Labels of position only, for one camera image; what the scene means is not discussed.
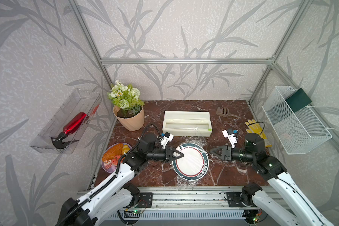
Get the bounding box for brown slotted spatula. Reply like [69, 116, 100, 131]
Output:
[216, 107, 240, 118]

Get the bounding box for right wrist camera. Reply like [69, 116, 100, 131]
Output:
[222, 129, 238, 148]

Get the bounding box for white plate green red rim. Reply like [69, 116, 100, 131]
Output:
[172, 142, 209, 181]

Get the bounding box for purple plate of toy food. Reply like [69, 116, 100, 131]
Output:
[101, 143, 132, 173]

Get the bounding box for beige flower pot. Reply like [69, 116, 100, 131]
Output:
[113, 106, 145, 131]

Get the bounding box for red spray bottle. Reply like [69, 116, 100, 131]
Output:
[51, 104, 99, 149]

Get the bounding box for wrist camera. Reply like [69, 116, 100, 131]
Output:
[222, 129, 238, 148]
[161, 132, 174, 149]

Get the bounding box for aluminium front rail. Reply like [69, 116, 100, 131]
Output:
[70, 186, 308, 211]

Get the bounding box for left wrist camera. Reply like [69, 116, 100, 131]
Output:
[161, 132, 174, 149]

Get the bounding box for dark green card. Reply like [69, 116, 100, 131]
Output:
[285, 88, 312, 113]

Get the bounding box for white green artificial flowers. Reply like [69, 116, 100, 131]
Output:
[107, 80, 145, 118]

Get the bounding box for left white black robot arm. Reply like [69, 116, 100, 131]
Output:
[57, 132, 184, 226]

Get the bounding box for yellow work glove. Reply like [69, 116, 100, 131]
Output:
[245, 119, 272, 148]

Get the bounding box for clear plastic wrap sheet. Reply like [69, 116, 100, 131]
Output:
[171, 137, 210, 187]

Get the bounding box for cream plastic wrap dispenser box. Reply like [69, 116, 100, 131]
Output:
[163, 111, 212, 137]

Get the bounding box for white wire mesh basket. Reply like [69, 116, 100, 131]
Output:
[262, 86, 332, 155]

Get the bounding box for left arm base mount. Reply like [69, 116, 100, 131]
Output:
[128, 192, 153, 208]

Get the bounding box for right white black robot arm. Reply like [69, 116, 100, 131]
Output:
[210, 130, 332, 226]

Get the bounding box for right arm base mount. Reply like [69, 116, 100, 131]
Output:
[224, 192, 255, 208]

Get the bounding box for clear plastic wall bin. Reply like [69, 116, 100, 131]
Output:
[30, 89, 102, 154]

